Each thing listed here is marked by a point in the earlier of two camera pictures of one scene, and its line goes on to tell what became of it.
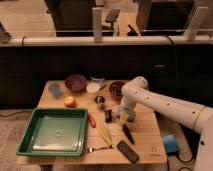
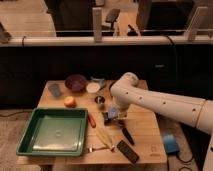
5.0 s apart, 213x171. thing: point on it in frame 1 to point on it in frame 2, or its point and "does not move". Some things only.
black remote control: x=128 y=151 does not move
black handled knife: x=130 y=137 does not move
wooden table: x=110 y=139 does not move
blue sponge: x=131 y=116 to x=112 y=113
